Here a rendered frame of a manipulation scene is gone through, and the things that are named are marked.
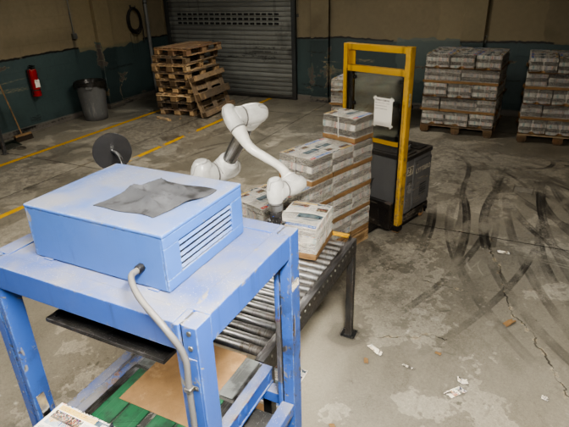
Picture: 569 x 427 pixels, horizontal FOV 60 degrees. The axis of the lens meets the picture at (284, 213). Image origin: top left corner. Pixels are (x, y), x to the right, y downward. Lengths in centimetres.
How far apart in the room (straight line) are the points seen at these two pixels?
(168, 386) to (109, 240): 93
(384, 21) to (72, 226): 924
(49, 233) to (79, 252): 13
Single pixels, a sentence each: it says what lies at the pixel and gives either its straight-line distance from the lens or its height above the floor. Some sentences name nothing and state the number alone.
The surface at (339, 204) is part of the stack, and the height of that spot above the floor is 54.
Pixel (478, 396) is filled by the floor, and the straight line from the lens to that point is 355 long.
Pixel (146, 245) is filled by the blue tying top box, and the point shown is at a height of 170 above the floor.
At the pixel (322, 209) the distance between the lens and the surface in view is 329.
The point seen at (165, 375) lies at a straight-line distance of 243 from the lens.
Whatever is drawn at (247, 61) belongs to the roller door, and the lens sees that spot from 1177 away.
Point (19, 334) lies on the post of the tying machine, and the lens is 217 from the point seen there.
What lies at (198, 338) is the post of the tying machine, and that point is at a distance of 145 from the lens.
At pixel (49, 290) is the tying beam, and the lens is 180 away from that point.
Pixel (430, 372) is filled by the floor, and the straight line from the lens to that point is 363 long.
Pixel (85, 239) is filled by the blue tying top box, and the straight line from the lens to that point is 174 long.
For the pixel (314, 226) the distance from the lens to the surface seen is 307.
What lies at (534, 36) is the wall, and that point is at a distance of 1013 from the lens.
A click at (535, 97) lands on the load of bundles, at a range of 856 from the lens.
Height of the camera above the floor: 241
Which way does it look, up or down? 25 degrees down
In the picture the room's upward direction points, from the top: 2 degrees counter-clockwise
